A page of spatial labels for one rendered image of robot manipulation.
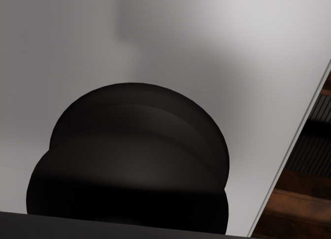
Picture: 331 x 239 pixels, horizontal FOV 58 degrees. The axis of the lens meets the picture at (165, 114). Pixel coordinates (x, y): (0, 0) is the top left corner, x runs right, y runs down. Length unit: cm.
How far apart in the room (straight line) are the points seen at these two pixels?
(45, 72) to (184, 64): 8
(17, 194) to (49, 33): 12
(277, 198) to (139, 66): 33
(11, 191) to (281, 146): 18
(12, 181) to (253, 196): 16
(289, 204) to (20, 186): 35
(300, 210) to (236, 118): 31
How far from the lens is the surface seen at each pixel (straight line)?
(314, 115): 55
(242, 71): 17
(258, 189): 21
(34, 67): 18
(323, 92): 33
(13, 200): 24
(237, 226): 23
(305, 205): 47
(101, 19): 16
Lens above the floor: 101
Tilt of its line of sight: 64 degrees down
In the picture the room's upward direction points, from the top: 172 degrees counter-clockwise
